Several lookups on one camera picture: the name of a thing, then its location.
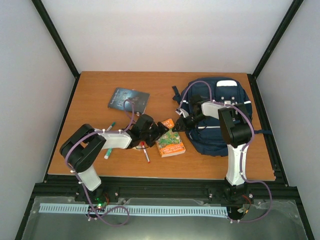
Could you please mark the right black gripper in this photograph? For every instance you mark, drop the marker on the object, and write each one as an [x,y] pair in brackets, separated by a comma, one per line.
[183,127]

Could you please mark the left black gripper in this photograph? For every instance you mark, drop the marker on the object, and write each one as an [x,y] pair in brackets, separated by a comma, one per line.
[158,133]

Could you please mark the red marker pen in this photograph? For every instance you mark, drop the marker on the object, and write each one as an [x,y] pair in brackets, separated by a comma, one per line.
[143,147]

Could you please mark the orange green thick paperback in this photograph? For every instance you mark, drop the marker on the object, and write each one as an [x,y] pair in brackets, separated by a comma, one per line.
[170,144]

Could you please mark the navy blue student backpack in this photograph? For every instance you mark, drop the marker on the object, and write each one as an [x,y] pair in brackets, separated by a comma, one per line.
[206,137]

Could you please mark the dark blue fantasy book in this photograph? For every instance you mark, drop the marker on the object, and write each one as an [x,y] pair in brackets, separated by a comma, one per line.
[123,99]

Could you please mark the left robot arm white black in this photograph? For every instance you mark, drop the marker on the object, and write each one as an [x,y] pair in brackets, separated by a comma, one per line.
[82,148]

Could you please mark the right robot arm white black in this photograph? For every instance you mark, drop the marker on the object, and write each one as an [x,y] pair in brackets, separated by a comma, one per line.
[237,132]

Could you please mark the teal capped white marker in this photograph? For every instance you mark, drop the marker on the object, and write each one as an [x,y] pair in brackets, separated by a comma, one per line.
[111,126]

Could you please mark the green white glue stick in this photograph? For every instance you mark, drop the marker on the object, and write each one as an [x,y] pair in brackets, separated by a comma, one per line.
[108,153]

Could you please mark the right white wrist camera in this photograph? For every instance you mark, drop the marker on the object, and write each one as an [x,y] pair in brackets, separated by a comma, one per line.
[182,113]

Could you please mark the right black frame post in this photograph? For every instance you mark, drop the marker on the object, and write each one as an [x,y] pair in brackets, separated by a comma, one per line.
[281,29]

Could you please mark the black frame post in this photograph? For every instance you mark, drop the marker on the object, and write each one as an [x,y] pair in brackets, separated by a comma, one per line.
[281,29]
[46,19]

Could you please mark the light blue slotted cable duct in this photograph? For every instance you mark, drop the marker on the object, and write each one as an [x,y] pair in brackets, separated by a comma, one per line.
[137,210]

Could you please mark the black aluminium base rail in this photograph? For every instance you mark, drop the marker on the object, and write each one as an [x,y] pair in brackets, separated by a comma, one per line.
[113,189]

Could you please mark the left black frame post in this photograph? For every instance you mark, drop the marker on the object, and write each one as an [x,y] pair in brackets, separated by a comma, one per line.
[46,19]

